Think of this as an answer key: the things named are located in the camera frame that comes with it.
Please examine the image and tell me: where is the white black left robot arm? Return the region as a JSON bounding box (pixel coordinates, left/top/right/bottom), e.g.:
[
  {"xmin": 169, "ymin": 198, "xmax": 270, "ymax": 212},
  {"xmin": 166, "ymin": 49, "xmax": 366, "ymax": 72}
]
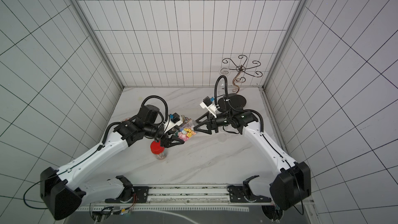
[{"xmin": 38, "ymin": 95, "xmax": 184, "ymax": 220}]

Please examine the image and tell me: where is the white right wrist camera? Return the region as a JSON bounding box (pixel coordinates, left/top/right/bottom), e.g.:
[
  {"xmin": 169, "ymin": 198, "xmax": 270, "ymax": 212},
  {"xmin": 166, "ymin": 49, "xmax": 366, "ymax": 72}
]
[{"xmin": 200, "ymin": 96, "xmax": 217, "ymax": 118}]

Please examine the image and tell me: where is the red lid candy jar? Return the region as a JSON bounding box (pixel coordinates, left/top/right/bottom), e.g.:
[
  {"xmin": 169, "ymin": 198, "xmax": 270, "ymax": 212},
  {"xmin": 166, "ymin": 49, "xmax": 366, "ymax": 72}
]
[{"xmin": 150, "ymin": 141, "xmax": 167, "ymax": 160}]

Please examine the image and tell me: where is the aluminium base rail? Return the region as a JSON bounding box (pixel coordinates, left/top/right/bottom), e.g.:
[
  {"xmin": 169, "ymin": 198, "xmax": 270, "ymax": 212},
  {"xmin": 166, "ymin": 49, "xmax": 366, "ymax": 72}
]
[{"xmin": 66, "ymin": 184, "xmax": 315, "ymax": 212}]

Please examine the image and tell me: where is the pile of colourful candies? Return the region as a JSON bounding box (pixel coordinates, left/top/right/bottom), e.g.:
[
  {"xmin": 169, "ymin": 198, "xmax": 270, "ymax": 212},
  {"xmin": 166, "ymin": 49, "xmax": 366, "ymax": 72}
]
[{"xmin": 183, "ymin": 116, "xmax": 195, "ymax": 126}]

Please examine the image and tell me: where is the pile of star candies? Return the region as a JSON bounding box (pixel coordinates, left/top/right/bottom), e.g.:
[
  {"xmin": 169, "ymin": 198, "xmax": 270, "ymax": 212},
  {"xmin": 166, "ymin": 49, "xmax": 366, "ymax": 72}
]
[{"xmin": 177, "ymin": 128, "xmax": 196, "ymax": 142}]

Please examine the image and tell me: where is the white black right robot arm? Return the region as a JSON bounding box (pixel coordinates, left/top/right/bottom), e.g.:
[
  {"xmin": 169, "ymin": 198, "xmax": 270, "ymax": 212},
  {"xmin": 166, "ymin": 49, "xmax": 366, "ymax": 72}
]
[{"xmin": 194, "ymin": 85, "xmax": 311, "ymax": 220}]

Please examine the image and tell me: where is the white cutting board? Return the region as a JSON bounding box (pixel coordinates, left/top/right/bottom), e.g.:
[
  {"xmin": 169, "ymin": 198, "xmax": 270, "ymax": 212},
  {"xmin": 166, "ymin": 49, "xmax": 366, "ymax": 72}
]
[{"xmin": 181, "ymin": 113, "xmax": 219, "ymax": 135}]

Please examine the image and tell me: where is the clear hanging wine glass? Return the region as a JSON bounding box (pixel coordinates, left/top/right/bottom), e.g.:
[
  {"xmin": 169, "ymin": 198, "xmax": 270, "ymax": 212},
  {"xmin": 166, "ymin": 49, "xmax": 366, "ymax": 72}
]
[{"xmin": 219, "ymin": 67, "xmax": 231, "ymax": 82}]

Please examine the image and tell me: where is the colourful candy jar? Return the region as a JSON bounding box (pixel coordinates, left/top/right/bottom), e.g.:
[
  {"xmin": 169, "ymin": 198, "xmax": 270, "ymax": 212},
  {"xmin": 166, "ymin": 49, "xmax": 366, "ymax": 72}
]
[{"xmin": 175, "ymin": 125, "xmax": 197, "ymax": 142}]

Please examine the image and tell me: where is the copper glass rack dark base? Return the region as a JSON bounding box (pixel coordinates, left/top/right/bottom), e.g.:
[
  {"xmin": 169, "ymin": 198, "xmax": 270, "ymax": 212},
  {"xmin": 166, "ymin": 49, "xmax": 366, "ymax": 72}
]
[{"xmin": 222, "ymin": 55, "xmax": 263, "ymax": 108}]

